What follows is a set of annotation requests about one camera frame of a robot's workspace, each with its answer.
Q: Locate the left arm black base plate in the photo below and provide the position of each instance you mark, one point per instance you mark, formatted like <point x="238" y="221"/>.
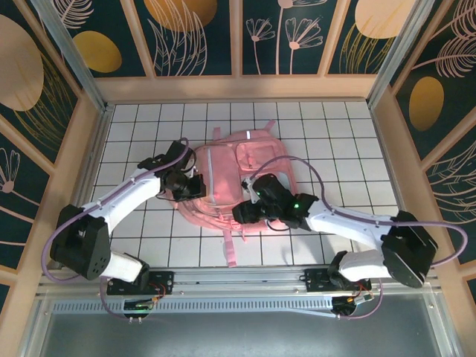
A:
<point x="163" y="279"/>

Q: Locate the pink student backpack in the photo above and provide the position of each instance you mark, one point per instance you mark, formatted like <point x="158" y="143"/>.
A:
<point x="223" y="175"/>

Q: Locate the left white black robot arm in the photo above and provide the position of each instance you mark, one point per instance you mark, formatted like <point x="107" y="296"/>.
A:
<point x="126" y="193"/>

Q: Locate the aluminium corner post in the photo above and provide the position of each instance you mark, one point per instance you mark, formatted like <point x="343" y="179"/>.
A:
<point x="72" y="56"/>
<point x="403" y="52"/>

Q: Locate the aluminium side rail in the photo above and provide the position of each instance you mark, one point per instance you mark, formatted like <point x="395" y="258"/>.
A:
<point x="97" y="148"/>

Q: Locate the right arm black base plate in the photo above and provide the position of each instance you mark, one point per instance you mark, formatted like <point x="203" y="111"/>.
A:
<point x="316" y="279"/>

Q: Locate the grey metal floor plate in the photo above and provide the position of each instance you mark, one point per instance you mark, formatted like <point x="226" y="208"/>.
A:
<point x="241" y="334"/>

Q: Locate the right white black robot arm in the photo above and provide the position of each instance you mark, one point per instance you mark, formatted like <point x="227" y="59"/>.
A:
<point x="346" y="223"/>

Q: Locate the aluminium mounting rail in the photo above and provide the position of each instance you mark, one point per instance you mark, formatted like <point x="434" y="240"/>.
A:
<point x="241" y="279"/>

